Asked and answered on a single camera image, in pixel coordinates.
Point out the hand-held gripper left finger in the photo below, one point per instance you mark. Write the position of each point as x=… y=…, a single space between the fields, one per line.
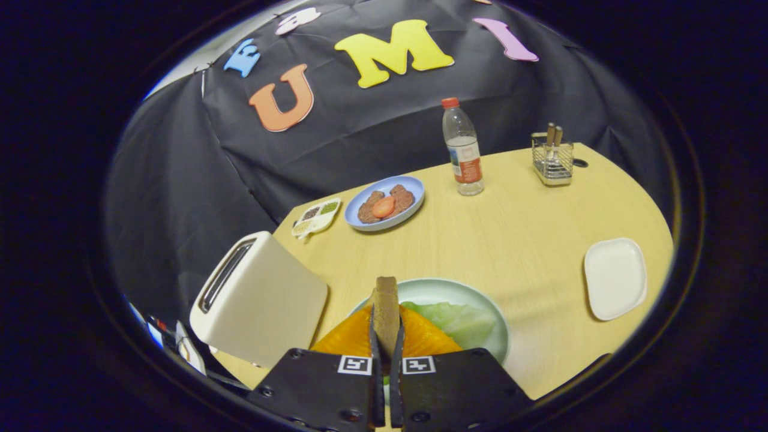
x=324 y=390

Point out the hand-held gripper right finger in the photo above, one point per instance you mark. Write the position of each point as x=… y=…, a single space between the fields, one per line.
x=456 y=390

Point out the green lettuce leaf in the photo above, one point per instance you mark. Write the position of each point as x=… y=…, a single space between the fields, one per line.
x=456 y=324

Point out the brown toasted bread slice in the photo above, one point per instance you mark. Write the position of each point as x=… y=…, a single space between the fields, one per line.
x=387 y=312

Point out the pale green round plate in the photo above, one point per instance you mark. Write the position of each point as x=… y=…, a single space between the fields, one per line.
x=444 y=291

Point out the cream toaster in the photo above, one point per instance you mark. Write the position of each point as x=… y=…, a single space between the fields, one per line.
x=270 y=306

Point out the blue plate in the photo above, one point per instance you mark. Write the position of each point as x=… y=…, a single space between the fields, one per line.
x=360 y=227

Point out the white condiment tray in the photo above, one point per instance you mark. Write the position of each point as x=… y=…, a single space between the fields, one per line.
x=317 y=217

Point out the brown meat patty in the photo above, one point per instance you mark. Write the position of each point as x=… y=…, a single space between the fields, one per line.
x=405 y=197
x=366 y=211

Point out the red tomato slice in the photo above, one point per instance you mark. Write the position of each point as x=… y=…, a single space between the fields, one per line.
x=383 y=207

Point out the white square plate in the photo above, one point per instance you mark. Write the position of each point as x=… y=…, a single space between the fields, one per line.
x=615 y=279

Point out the clear water bottle red cap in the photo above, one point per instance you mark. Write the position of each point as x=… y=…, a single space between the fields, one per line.
x=465 y=159

